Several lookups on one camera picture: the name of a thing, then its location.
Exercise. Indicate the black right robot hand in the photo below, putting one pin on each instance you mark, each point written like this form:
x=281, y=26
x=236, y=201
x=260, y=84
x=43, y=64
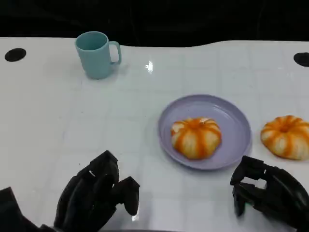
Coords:
x=280, y=193

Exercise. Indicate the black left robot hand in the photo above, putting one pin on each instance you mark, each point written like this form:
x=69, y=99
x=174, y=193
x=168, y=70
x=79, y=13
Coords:
x=82, y=200

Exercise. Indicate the orange white toy bread roll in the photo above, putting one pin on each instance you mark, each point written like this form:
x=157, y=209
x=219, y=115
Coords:
x=195, y=139
x=287, y=137

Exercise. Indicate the lilac plate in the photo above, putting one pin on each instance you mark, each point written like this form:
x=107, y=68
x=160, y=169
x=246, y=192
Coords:
x=231, y=116

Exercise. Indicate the black table grommet hole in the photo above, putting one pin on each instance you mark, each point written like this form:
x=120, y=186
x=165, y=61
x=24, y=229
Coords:
x=302, y=59
x=15, y=54

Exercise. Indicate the pale green mug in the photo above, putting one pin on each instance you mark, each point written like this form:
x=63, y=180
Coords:
x=95, y=60

